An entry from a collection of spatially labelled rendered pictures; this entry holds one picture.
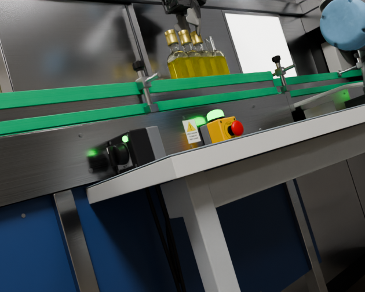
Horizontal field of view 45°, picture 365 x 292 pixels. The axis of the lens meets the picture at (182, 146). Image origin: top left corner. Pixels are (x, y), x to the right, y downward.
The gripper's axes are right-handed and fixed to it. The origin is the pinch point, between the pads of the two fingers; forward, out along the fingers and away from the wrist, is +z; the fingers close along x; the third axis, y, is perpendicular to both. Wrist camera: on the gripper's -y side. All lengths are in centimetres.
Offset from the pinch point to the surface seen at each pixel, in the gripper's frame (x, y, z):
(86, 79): -14.6, 36.4, 7.9
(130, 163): 22, 56, 38
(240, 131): 26, 25, 37
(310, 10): -9, -103, -18
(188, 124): 15.9, 31.5, 31.6
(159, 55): -11.8, 7.3, 2.3
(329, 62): -13, -114, 9
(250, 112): 15.7, 4.7, 31.5
